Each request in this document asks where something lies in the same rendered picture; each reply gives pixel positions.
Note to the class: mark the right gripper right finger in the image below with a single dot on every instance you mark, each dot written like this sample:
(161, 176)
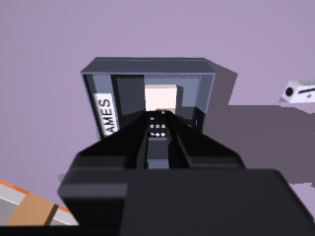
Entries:
(196, 150)

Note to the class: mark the black die with white pips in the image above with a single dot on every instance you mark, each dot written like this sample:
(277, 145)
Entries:
(157, 124)

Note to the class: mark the dark grey three-compartment bin rack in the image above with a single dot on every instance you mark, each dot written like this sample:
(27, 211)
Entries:
(194, 79)

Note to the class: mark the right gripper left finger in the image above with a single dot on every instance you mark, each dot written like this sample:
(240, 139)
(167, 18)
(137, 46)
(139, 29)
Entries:
(118, 149)

